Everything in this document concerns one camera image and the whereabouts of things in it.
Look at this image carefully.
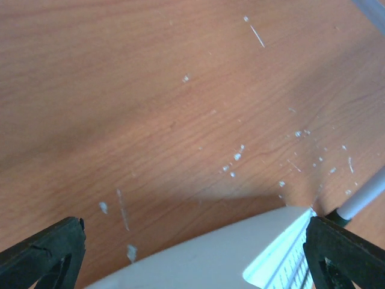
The white metronome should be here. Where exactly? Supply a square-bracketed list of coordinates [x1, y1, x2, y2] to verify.
[89, 207, 316, 288]

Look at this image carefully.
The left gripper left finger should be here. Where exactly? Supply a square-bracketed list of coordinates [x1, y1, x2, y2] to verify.
[1, 217, 86, 288]

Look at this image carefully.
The white music stand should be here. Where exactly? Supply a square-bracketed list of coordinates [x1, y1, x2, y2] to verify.
[325, 1, 384, 227]

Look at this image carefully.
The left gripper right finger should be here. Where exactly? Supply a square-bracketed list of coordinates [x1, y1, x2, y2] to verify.
[303, 217, 384, 288]

